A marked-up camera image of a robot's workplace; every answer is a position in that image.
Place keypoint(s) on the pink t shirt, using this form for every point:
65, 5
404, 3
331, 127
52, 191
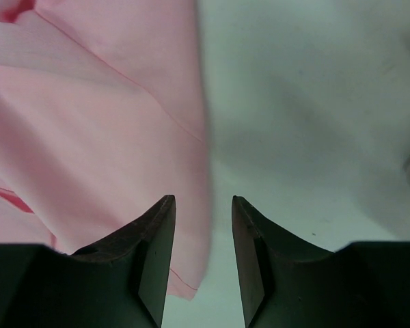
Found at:
102, 114

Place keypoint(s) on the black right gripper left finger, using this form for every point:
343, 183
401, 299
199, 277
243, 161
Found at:
118, 281

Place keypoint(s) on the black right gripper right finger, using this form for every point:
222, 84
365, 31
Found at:
286, 281

